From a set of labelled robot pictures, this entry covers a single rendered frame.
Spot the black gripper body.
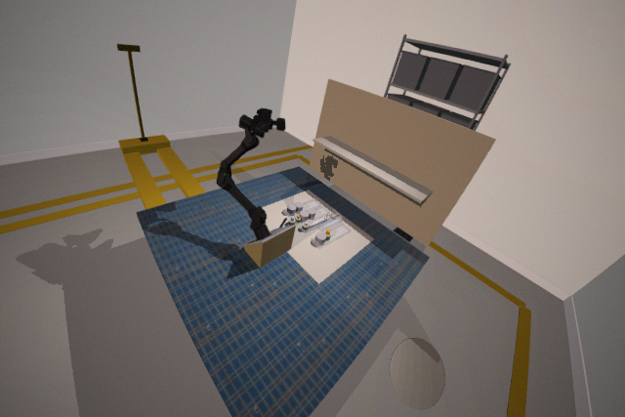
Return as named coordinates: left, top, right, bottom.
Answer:
left=253, top=114, right=285, bottom=133

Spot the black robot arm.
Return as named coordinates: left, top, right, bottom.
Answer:
left=217, top=107, right=272, bottom=240

